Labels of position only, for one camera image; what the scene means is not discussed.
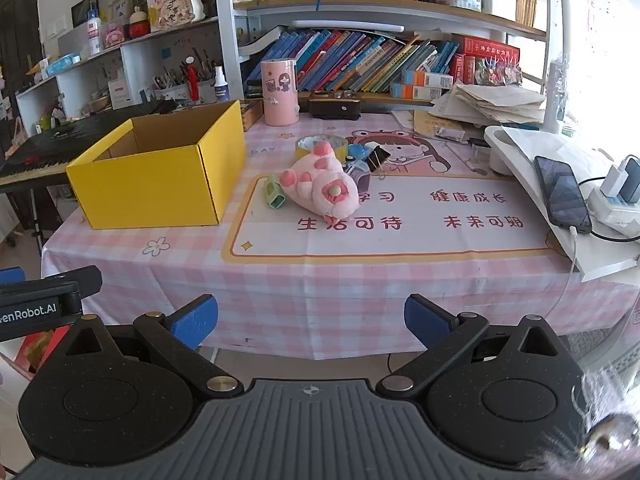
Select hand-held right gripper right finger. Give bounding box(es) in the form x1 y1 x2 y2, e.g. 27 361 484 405
375 293 569 399

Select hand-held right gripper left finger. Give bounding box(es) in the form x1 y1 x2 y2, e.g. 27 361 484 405
64 294 247 398

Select yellow cardboard box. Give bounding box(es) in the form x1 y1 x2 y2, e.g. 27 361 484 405
66 100 247 230

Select small green plastic case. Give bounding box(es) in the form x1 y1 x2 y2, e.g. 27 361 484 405
264 172 287 210

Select grey small toy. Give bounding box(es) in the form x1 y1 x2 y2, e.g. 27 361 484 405
345 159 374 194

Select pink plush paw toy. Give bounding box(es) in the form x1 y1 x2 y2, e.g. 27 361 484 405
279 141 362 229

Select black binder clip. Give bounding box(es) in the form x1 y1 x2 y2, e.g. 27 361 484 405
365 143 392 171

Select yellow tape roll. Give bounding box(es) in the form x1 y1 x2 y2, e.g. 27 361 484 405
295 135 349 164

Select red yellow packet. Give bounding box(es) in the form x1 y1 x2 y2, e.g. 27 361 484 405
12 325 74 374

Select black keyboard stand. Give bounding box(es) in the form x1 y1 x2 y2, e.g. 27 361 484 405
26 187 50 263

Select black electronic keyboard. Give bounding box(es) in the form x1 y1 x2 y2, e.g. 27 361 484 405
0 99 179 194

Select black smartphone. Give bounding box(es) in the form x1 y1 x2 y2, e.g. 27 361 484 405
533 155 594 235

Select large white paper sheet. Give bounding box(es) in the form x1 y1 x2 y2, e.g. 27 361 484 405
500 125 640 282

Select grey fluffy pompom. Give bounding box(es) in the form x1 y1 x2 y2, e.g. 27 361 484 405
520 364 640 474

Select white box red label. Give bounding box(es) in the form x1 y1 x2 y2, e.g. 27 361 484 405
108 79 132 110

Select white power strip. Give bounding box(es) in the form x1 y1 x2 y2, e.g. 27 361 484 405
585 180 640 239

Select wooden chessboard box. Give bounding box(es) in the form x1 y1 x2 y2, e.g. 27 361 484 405
240 99 265 132

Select blue tissue packet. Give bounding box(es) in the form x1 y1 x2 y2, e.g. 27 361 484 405
47 52 81 76

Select stack of papers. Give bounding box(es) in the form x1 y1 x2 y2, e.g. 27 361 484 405
429 82 549 129

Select white pen holder with brushes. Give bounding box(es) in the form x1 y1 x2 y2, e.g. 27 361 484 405
152 47 216 104

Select white charger plug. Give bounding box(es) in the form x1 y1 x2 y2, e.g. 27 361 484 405
599 157 629 199

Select brown wooden box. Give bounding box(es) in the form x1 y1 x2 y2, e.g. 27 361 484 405
307 90 362 121

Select small orange blue boxes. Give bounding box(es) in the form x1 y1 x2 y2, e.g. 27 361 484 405
389 68 454 101

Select white spray bottle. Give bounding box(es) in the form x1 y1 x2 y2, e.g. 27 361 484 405
212 65 231 104

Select white side shelf unit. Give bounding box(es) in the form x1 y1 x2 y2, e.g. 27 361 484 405
15 15 236 127

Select pink cylindrical container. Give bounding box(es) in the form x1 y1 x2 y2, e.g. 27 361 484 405
261 58 300 127

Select grey charger plug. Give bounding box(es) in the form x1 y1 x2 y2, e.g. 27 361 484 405
618 157 640 207

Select dark wooden door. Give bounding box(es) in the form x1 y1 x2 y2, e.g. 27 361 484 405
0 0 47 97

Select white lotion bottle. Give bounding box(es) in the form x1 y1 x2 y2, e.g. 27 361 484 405
87 2 104 56

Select red boxed books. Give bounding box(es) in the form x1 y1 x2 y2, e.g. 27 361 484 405
451 35 522 87

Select red lidded jar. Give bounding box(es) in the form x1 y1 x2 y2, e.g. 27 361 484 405
128 6 151 40

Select white framed bookshelf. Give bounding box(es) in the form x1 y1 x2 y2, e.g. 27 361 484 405
212 0 551 109

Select ceramic pig ornament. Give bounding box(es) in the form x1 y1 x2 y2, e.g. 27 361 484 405
151 0 207 32

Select white charging cable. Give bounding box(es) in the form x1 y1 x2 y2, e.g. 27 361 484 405
542 226 583 332

